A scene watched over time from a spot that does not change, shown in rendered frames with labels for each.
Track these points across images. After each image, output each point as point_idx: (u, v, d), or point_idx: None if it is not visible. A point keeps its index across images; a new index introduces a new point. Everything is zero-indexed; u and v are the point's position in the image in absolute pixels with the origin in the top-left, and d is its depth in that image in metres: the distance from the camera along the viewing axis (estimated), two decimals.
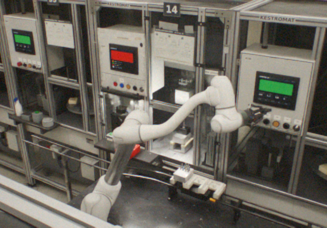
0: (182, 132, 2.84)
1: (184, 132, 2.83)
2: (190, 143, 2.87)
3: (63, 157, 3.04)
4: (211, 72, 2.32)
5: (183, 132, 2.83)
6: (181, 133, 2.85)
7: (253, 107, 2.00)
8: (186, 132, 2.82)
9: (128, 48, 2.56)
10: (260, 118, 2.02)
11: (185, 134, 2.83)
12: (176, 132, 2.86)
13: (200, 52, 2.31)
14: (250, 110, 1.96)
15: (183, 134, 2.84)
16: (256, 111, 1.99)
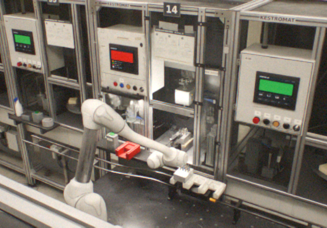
0: (183, 117, 2.78)
1: (184, 117, 2.78)
2: (190, 143, 2.87)
3: (63, 157, 3.04)
4: (211, 72, 2.32)
5: (184, 117, 2.78)
6: (181, 118, 2.79)
7: None
8: (186, 117, 2.77)
9: (128, 48, 2.56)
10: None
11: (186, 119, 2.78)
12: (177, 117, 2.81)
13: (200, 52, 2.31)
14: None
15: (184, 119, 2.78)
16: None
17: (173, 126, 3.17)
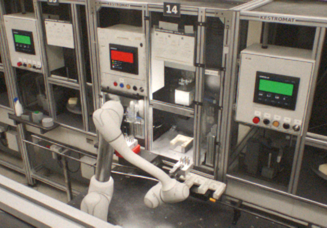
0: (183, 117, 2.78)
1: (184, 117, 2.78)
2: (190, 143, 2.87)
3: (63, 157, 3.04)
4: (211, 72, 2.32)
5: (184, 117, 2.78)
6: (181, 118, 2.79)
7: None
8: (186, 117, 2.77)
9: (128, 48, 2.56)
10: (174, 169, 2.43)
11: (186, 119, 2.78)
12: (177, 117, 2.81)
13: (200, 52, 2.31)
14: None
15: (184, 119, 2.78)
16: None
17: (173, 126, 3.17)
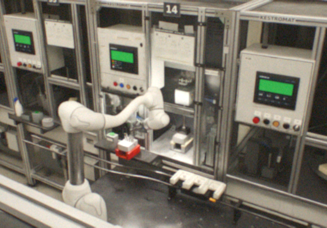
0: (182, 133, 2.84)
1: (184, 133, 2.83)
2: (190, 143, 2.87)
3: (63, 157, 3.04)
4: (211, 72, 2.32)
5: (183, 133, 2.83)
6: (181, 134, 2.85)
7: (143, 130, 2.66)
8: (186, 133, 2.82)
9: (128, 48, 2.56)
10: (135, 125, 2.67)
11: (185, 135, 2.83)
12: (176, 132, 2.86)
13: (200, 52, 2.31)
14: None
15: (183, 134, 2.84)
16: (140, 129, 2.65)
17: (173, 126, 3.17)
